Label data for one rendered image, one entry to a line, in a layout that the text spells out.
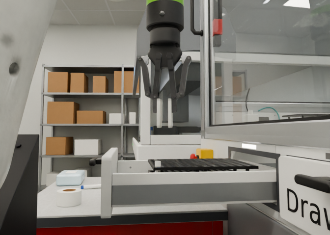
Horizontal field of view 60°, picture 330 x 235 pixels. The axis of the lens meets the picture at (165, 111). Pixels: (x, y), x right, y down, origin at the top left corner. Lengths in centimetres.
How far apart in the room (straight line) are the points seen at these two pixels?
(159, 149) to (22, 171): 109
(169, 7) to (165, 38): 7
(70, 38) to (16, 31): 507
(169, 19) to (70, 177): 76
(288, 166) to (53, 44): 501
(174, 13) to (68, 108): 399
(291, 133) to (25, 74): 46
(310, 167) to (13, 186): 42
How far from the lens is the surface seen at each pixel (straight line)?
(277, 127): 60
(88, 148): 448
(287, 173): 55
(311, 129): 51
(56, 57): 527
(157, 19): 69
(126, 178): 55
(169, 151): 149
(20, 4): 23
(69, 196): 89
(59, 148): 463
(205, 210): 82
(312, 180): 42
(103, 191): 54
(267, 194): 62
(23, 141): 49
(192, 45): 157
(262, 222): 70
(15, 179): 45
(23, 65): 23
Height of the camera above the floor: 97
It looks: 4 degrees up
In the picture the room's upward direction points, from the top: straight up
